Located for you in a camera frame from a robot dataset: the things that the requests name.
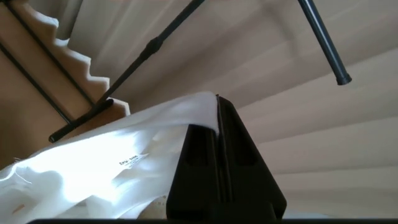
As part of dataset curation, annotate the beige curtain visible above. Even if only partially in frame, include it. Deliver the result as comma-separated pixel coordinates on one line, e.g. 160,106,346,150
27,0,398,220

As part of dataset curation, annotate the white printed t-shirt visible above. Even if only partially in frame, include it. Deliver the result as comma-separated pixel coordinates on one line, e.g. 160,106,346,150
0,91,220,220

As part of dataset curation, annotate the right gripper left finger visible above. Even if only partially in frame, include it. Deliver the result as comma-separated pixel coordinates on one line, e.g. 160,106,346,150
166,124,233,220

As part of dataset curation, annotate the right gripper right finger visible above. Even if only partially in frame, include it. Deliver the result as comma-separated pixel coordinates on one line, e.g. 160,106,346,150
216,95,287,220

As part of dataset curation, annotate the black clothes rack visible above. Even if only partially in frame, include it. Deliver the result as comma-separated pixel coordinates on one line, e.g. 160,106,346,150
0,0,353,144

